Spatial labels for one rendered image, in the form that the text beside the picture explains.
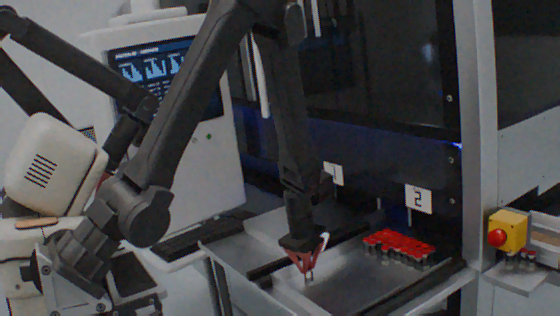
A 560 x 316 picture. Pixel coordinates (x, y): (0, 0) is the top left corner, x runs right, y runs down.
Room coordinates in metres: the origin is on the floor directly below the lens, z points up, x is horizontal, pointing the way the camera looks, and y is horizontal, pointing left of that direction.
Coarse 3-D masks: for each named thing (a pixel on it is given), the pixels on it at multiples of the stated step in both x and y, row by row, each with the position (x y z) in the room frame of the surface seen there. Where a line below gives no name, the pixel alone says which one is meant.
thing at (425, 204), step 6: (408, 186) 1.13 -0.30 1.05; (408, 192) 1.13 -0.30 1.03; (414, 192) 1.11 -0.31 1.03; (420, 192) 1.10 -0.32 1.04; (426, 192) 1.08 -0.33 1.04; (408, 198) 1.13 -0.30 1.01; (414, 198) 1.12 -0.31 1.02; (426, 198) 1.08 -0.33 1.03; (408, 204) 1.13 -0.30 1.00; (414, 204) 1.12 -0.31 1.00; (420, 204) 1.10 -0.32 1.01; (426, 204) 1.08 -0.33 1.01; (420, 210) 1.10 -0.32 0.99; (426, 210) 1.08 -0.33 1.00
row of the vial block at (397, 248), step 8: (376, 240) 1.10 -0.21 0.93; (384, 240) 1.09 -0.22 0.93; (392, 248) 1.06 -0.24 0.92; (400, 248) 1.04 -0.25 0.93; (408, 248) 1.03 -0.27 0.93; (392, 256) 1.06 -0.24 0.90; (400, 256) 1.03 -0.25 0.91; (408, 256) 1.01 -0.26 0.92; (416, 256) 0.98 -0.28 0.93; (400, 264) 1.03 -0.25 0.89; (408, 264) 1.00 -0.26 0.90; (416, 264) 0.98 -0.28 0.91; (416, 272) 0.98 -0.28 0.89
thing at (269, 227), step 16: (320, 208) 1.47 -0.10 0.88; (336, 208) 1.45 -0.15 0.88; (352, 208) 1.44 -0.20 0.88; (384, 208) 1.33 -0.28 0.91; (256, 224) 1.39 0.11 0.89; (272, 224) 1.40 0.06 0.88; (320, 224) 1.35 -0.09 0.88; (336, 224) 1.33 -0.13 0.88; (352, 224) 1.26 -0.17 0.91; (272, 240) 1.23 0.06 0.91
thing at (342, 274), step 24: (360, 240) 1.16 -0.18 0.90; (336, 264) 1.09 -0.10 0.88; (360, 264) 1.07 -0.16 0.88; (288, 288) 0.96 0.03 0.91; (312, 288) 0.99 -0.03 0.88; (336, 288) 0.97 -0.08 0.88; (360, 288) 0.96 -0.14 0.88; (384, 288) 0.94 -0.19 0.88; (408, 288) 0.90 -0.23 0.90; (312, 312) 0.89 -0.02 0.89; (336, 312) 0.88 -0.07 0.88; (360, 312) 0.83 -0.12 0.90
